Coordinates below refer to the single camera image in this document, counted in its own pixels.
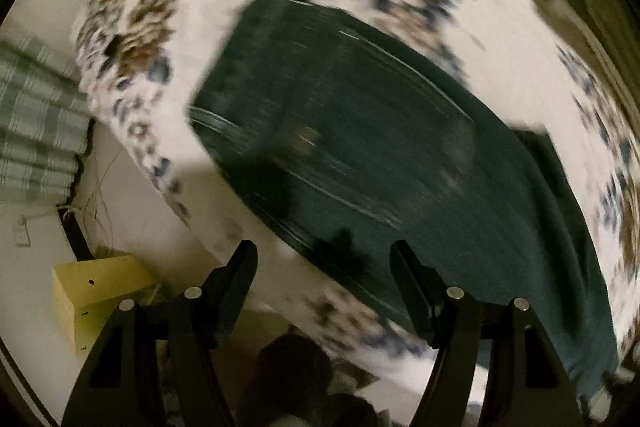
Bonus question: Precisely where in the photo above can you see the floral bed blanket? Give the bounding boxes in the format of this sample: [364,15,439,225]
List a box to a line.
[72,0,639,387]

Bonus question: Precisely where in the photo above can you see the yellow cardboard box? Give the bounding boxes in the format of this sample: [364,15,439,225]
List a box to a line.
[52,255,162,355]

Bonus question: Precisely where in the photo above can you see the grey striped curtain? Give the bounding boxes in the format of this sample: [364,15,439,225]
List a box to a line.
[1,26,91,206]

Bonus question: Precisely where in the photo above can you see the dark blue jeans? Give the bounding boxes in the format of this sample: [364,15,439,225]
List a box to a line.
[190,0,617,400]

